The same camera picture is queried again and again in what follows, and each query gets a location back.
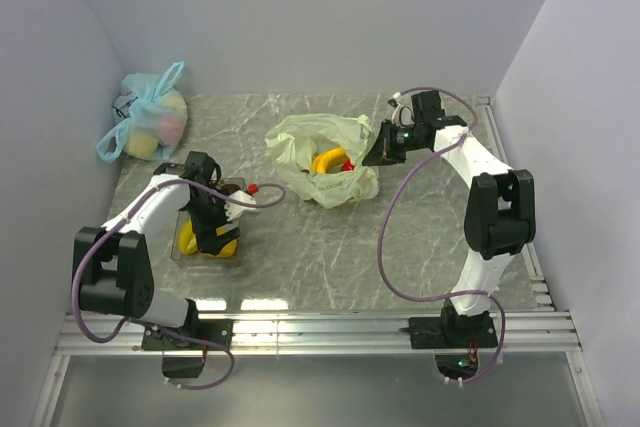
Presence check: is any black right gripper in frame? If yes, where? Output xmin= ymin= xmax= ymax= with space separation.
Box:
xmin=363 ymin=120 xmax=427 ymax=167

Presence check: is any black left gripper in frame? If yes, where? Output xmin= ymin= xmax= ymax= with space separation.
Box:
xmin=184 ymin=188 xmax=241 ymax=254

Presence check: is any yellow fake bell pepper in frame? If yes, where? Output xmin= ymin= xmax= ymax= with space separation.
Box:
xmin=199 ymin=226 xmax=240 ymax=260

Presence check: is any yellow fake star fruit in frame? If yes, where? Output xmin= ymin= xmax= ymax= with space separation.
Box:
xmin=177 ymin=220 xmax=199 ymax=255

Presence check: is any red fake apple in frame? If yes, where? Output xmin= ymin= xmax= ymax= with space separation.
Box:
xmin=340 ymin=161 xmax=355 ymax=172

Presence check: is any yellow fake banana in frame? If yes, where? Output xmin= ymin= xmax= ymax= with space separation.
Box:
xmin=311 ymin=147 xmax=349 ymax=173

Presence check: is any pale green plastic bag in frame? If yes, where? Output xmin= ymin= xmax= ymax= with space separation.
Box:
xmin=265 ymin=113 xmax=379 ymax=209

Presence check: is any dark red fake fruit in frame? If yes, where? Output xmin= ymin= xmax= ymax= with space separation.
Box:
xmin=221 ymin=184 xmax=240 ymax=196

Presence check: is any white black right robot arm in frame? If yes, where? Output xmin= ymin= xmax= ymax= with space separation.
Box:
xmin=362 ymin=87 xmax=536 ymax=349

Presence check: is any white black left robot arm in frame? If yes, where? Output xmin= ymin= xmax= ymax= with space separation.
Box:
xmin=71 ymin=151 xmax=240 ymax=349

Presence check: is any blue plastic bag with fruits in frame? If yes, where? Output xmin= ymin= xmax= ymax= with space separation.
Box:
xmin=96 ymin=62 xmax=188 ymax=163

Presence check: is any clear plastic tray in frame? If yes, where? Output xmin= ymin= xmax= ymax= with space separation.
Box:
xmin=171 ymin=176 xmax=247 ymax=271

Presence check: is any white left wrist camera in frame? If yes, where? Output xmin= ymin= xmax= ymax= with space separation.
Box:
xmin=224 ymin=190 xmax=259 ymax=223

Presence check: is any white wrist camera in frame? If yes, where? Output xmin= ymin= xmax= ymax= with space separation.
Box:
xmin=387 ymin=92 xmax=414 ymax=127
xmin=224 ymin=190 xmax=259 ymax=223

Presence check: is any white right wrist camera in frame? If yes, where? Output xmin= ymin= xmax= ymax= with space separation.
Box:
xmin=387 ymin=92 xmax=414 ymax=127

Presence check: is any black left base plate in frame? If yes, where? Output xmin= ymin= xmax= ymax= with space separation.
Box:
xmin=141 ymin=319 xmax=234 ymax=352

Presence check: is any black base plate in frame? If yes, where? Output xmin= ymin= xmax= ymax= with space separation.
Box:
xmin=141 ymin=319 xmax=234 ymax=352
xmin=403 ymin=317 xmax=498 ymax=350

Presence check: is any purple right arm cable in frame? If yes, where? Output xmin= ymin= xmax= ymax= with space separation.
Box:
xmin=377 ymin=86 xmax=506 ymax=384

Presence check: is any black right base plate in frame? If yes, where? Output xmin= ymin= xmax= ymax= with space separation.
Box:
xmin=403 ymin=317 xmax=498 ymax=350

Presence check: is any aluminium mounting rail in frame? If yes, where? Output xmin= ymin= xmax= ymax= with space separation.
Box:
xmin=31 ymin=310 xmax=604 ymax=426

